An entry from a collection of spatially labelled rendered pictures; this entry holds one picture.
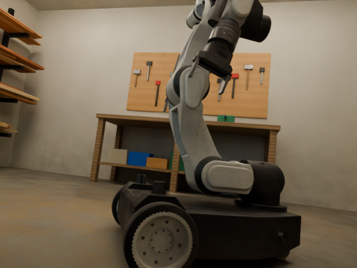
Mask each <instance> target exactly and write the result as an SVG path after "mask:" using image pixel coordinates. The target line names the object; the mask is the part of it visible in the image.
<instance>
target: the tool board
mask: <svg viewBox="0 0 357 268"><path fill-rule="evenodd" d="M179 54H181V53H165V52H134V54H133V62H132V70H131V78H130V86H129V94H128V98H127V106H126V110H134V111H151V112H163V109H164V106H165V99H166V98H167V97H166V85H167V83H168V81H169V79H170V78H171V76H172V75H173V71H174V68H175V64H176V61H177V57H178V55H179ZM270 61H271V53H233V58H232V60H231V63H230V65H231V67H232V69H233V71H232V73H231V74H232V76H231V79H230V81H229V82H228V83H227V86H226V88H225V90H224V93H223V94H221V95H219V94H218V91H219V88H220V85H221V83H222V78H220V77H218V76H216V75H214V74H213V73H211V72H209V81H210V89H209V93H208V95H207V97H206V98H205V99H203V100H202V104H203V113H202V114H203V115H224V114H226V115H233V116H238V117H248V118H265V119H266V118H267V106H268V91H269V76H270Z"/></svg>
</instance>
